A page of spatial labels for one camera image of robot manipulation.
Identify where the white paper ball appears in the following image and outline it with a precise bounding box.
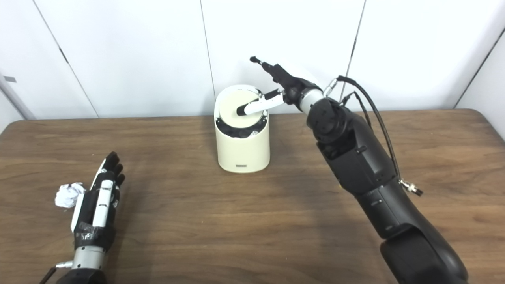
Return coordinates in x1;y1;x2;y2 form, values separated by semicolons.
54;182;85;209

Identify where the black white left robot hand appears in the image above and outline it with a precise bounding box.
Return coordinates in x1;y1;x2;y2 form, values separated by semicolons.
71;152;126;251

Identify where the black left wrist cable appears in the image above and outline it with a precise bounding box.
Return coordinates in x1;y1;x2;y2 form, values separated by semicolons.
39;261;73;284

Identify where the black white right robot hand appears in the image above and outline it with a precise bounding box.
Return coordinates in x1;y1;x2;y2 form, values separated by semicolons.
237;56;324;116

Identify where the cream-colored bin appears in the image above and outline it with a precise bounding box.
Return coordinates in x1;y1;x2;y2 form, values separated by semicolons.
214;84;271;173

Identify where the round cream bin lid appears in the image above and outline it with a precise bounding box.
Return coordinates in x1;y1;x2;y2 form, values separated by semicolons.
218;89;264;129

